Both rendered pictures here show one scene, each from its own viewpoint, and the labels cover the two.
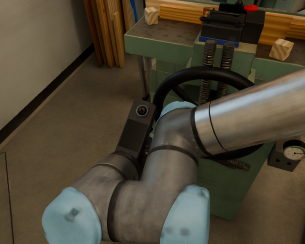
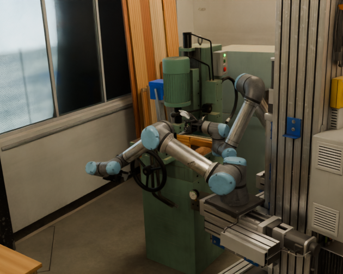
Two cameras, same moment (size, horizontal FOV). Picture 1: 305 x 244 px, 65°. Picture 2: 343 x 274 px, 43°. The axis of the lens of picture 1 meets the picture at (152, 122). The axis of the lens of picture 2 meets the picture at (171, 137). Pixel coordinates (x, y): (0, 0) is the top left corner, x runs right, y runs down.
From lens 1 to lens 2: 2.26 m
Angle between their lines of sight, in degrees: 31
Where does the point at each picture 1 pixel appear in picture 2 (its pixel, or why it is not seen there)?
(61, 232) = (89, 167)
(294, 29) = (198, 142)
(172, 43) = not seen: hidden behind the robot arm
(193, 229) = (111, 164)
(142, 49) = not seen: hidden behind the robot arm
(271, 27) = (183, 140)
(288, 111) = (134, 147)
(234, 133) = (128, 153)
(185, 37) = not seen: hidden behind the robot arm
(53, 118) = (93, 212)
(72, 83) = (115, 192)
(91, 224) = (95, 164)
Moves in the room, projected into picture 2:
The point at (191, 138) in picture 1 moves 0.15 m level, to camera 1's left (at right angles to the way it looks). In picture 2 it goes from (121, 156) to (97, 155)
